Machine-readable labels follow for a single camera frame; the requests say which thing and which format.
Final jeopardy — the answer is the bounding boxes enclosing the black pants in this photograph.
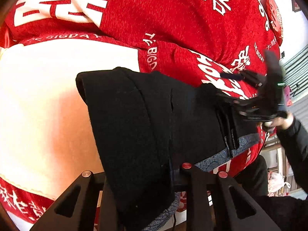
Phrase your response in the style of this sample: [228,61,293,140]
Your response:
[76,67,258,230]

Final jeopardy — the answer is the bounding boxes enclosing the right forearm black sleeve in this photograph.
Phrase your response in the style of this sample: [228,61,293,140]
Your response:
[234,117,308,231]

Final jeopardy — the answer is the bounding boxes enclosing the person's right hand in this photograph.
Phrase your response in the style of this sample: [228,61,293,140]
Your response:
[257,112,294,132]

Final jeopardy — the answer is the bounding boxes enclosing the red sofa cover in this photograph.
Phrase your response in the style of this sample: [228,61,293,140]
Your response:
[1,0,280,230]

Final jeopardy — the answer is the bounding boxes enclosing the red round wall decoration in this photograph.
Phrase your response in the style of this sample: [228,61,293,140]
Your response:
[260,0,284,46]

